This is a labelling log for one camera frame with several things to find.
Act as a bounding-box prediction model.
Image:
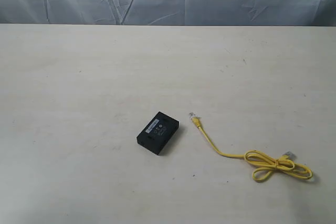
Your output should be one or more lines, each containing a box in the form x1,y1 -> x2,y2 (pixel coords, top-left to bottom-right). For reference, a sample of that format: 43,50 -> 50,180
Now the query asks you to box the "yellow ethernet cable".
187,112 -> 314,183

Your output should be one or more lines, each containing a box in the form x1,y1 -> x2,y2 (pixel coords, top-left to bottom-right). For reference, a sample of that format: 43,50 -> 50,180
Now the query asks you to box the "black network switch box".
136,112 -> 180,155

